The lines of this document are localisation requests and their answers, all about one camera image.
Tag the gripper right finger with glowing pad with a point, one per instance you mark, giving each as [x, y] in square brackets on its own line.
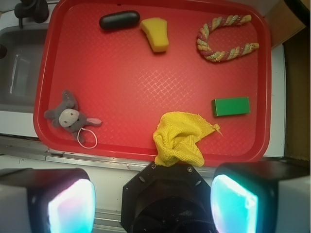
[262, 197]

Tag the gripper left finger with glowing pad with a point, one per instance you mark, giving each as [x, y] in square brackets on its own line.
[58, 200]

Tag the green rectangular block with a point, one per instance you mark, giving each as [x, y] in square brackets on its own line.
[230, 106]

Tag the grey plush mouse toy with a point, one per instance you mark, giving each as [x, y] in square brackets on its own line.
[68, 116]

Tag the yellow crumpled cloth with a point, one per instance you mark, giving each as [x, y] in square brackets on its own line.
[176, 138]

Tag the grey toy sink basin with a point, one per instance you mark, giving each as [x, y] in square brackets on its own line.
[20, 66]

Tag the red plastic tray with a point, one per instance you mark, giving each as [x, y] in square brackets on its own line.
[116, 77]

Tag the brown cardboard box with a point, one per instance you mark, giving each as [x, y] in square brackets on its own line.
[289, 23]

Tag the grey toy faucet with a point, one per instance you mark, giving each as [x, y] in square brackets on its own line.
[37, 10]

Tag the yellow sponge with dark base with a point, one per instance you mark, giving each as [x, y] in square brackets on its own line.
[155, 30]

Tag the dark grey oval stone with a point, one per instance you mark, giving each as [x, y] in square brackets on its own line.
[119, 20]

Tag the black octagonal mount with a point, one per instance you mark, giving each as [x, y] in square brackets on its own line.
[162, 199]

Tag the multicolour twisted rope toy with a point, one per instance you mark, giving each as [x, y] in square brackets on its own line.
[214, 41]

